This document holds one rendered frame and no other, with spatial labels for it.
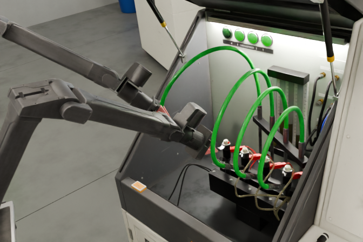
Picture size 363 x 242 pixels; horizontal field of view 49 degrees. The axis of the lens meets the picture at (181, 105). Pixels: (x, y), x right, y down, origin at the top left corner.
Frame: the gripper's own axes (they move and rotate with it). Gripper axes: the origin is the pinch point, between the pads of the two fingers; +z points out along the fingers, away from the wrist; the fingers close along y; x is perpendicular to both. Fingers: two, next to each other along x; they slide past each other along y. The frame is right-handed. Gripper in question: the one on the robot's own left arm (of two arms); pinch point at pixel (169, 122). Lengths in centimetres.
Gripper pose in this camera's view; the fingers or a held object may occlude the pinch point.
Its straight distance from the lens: 132.9
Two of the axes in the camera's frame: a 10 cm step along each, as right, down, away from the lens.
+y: -0.8, -2.7, 9.6
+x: -6.1, 7.7, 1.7
